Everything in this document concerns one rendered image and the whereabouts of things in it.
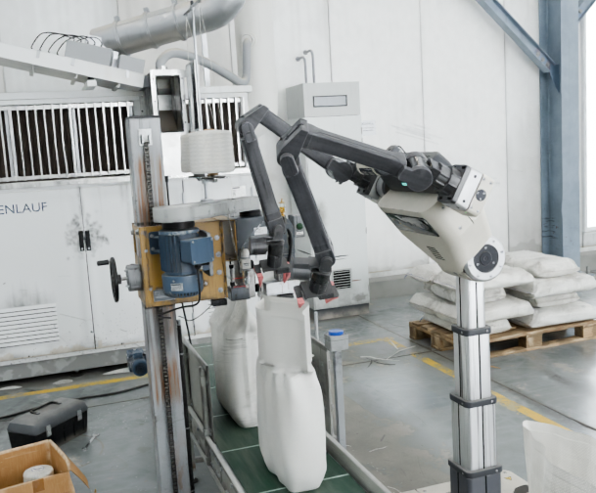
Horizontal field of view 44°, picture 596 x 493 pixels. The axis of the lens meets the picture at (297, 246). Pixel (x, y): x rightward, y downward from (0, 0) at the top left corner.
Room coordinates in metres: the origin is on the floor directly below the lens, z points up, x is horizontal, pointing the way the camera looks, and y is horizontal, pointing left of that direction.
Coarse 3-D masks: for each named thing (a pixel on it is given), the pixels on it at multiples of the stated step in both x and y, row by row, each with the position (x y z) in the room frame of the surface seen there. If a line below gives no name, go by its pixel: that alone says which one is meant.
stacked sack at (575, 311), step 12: (576, 300) 5.68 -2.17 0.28; (540, 312) 5.41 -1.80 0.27; (552, 312) 5.42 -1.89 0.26; (564, 312) 5.44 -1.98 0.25; (576, 312) 5.46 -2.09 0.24; (588, 312) 5.49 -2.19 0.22; (516, 324) 5.56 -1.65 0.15; (528, 324) 5.37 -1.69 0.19; (540, 324) 5.37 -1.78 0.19; (552, 324) 5.41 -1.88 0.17
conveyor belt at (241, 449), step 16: (208, 352) 4.43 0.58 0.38; (224, 416) 3.31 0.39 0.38; (224, 432) 3.11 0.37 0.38; (240, 432) 3.10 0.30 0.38; (256, 432) 3.09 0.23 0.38; (224, 448) 2.94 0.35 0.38; (240, 448) 2.93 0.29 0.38; (256, 448) 2.92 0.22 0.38; (240, 464) 2.77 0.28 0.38; (256, 464) 2.76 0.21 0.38; (336, 464) 2.72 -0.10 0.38; (240, 480) 2.62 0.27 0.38; (256, 480) 2.62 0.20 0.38; (272, 480) 2.61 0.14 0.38; (336, 480) 2.58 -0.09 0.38; (352, 480) 2.57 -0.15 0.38
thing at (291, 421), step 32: (256, 320) 2.65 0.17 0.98; (288, 320) 2.53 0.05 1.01; (288, 352) 2.53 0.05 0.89; (256, 384) 2.75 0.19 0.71; (288, 384) 2.49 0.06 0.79; (288, 416) 2.49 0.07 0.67; (320, 416) 2.51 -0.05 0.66; (288, 448) 2.49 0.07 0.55; (320, 448) 2.50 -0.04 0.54; (288, 480) 2.50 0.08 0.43; (320, 480) 2.52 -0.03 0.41
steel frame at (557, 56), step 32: (480, 0) 7.72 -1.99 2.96; (544, 0) 8.17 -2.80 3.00; (576, 0) 7.89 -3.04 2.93; (512, 32) 7.80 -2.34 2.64; (544, 32) 8.17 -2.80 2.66; (576, 32) 7.89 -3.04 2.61; (544, 64) 7.95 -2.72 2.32; (576, 64) 7.88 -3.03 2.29; (544, 96) 8.16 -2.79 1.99; (576, 96) 7.88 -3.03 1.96; (544, 128) 8.16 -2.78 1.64; (576, 128) 7.88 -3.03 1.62; (544, 160) 8.16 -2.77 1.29; (576, 160) 7.88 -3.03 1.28; (544, 192) 8.16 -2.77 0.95; (576, 192) 7.88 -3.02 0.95; (544, 224) 8.15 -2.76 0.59; (576, 224) 7.88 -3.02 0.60; (576, 256) 7.88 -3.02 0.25
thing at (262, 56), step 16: (256, 0) 6.12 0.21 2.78; (240, 16) 6.15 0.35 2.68; (256, 16) 6.12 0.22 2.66; (272, 16) 6.26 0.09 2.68; (240, 32) 6.16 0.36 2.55; (256, 32) 6.12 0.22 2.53; (272, 32) 6.22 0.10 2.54; (240, 48) 6.17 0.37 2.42; (256, 48) 6.12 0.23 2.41; (272, 48) 6.20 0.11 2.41; (240, 64) 6.18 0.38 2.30; (256, 64) 6.11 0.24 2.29; (272, 64) 6.19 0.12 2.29; (256, 80) 6.11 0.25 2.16; (272, 80) 6.18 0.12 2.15
